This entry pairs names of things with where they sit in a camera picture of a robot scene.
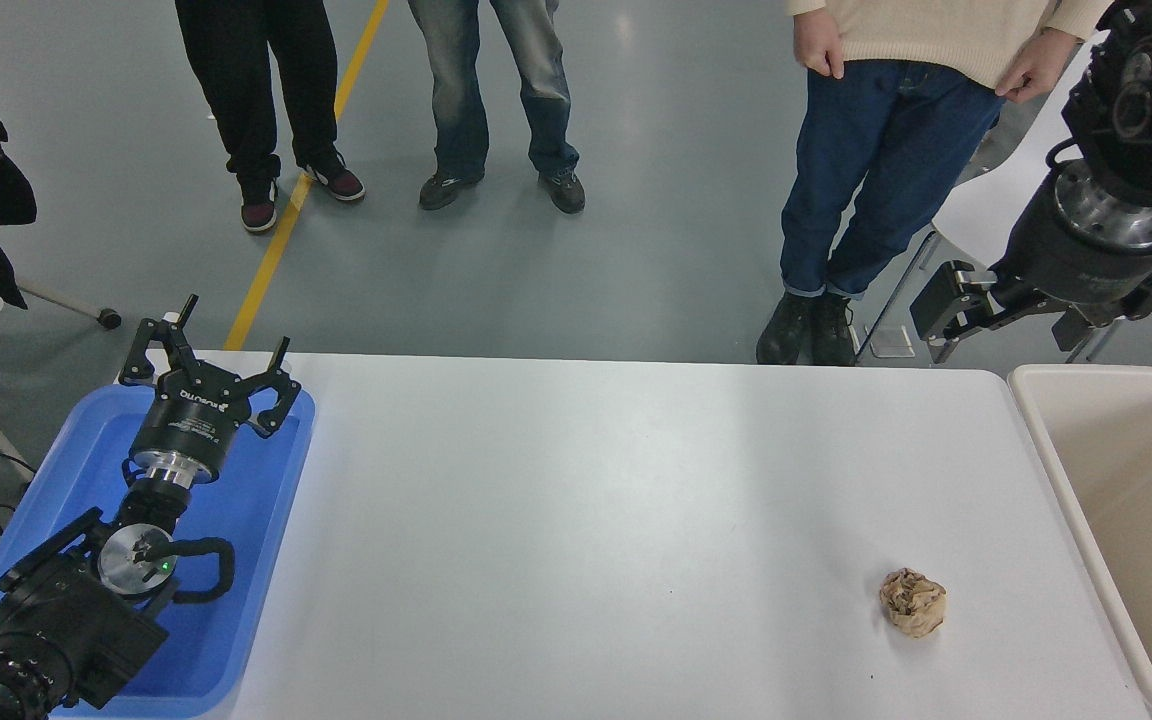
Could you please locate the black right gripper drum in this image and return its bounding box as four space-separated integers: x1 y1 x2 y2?
995 186 1152 305

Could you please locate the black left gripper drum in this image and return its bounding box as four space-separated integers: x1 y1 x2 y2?
129 363 254 471

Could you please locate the tan paper ball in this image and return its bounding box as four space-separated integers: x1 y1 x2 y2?
879 568 947 639

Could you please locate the person's left hand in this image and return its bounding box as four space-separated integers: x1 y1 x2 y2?
995 27 1081 105

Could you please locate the person's right hand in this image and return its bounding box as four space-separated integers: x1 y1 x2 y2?
793 8 846 80

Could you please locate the blue plastic tray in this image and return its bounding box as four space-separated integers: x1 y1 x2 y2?
0 383 317 719

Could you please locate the white chair with metal legs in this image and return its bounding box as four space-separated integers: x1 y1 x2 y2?
856 30 1137 363

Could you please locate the chair with caster leg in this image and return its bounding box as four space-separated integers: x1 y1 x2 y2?
0 165 124 331

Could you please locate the person in blue jeans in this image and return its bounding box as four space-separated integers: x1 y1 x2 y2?
756 0 1117 367

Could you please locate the large pale bin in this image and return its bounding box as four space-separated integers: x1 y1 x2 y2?
1008 364 1152 720

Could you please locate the person in black trousers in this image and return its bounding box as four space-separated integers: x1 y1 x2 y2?
174 0 367 235

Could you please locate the person in grey jeans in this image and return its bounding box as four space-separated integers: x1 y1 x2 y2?
406 0 587 214

